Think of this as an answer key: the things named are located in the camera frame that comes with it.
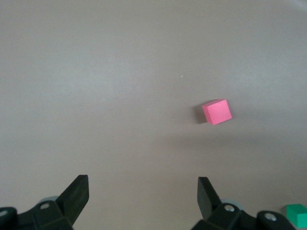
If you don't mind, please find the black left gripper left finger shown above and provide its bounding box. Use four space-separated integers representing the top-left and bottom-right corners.
0 174 90 230

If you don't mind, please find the pink foam cube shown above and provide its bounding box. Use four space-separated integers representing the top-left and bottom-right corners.
201 98 233 126

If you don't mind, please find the green foam cube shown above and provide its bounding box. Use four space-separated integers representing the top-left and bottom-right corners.
285 204 307 229

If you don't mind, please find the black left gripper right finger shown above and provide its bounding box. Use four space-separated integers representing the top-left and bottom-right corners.
191 176 297 230

